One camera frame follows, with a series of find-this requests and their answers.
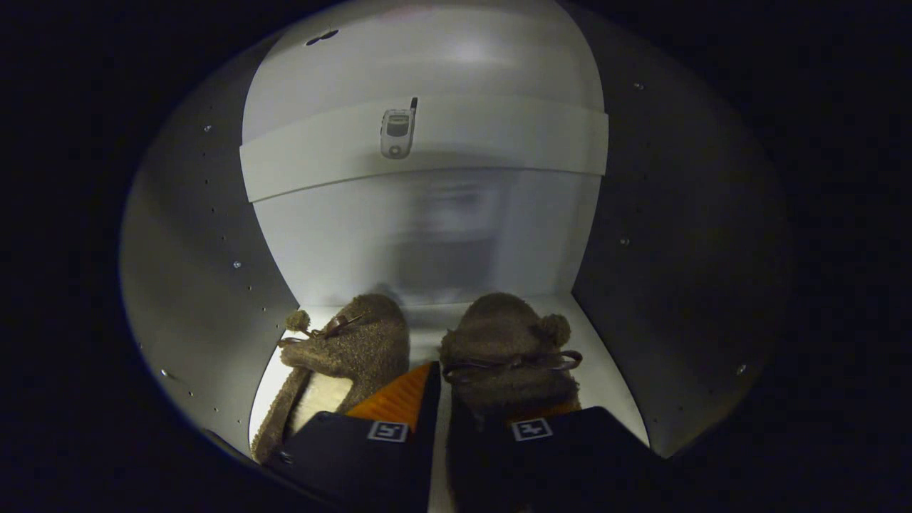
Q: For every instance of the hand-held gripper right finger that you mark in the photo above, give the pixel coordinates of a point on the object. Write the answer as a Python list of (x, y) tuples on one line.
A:
[(591, 456)]

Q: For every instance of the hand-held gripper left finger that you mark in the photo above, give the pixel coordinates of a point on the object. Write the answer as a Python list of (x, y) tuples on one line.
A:
[(356, 463)]

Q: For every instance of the brown fluffy shoe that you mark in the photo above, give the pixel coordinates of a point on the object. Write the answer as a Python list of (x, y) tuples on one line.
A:
[(506, 335), (363, 349)]

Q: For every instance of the grey shoe cabinet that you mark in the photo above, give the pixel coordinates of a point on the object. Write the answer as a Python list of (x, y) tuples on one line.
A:
[(427, 242)]

